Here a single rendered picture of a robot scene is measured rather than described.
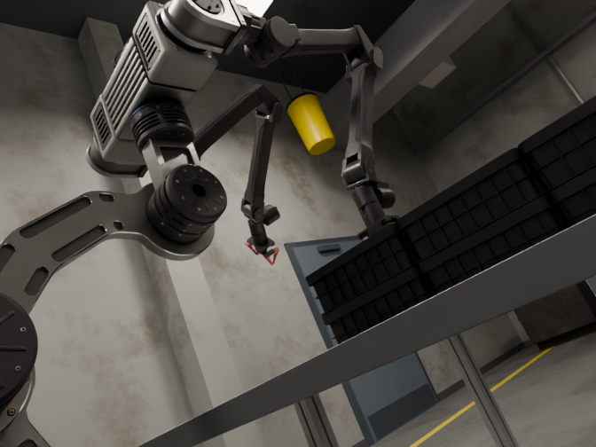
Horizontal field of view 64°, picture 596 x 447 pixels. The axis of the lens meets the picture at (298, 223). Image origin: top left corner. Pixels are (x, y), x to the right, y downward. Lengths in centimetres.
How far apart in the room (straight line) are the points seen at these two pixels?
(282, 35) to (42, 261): 70
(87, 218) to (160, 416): 294
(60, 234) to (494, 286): 79
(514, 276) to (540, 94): 769
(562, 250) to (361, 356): 24
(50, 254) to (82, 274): 303
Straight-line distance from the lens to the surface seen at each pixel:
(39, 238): 99
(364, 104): 136
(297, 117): 578
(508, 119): 821
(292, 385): 63
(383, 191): 127
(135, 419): 379
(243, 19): 111
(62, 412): 366
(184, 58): 108
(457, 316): 47
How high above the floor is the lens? 67
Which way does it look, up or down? 19 degrees up
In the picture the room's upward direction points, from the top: 24 degrees counter-clockwise
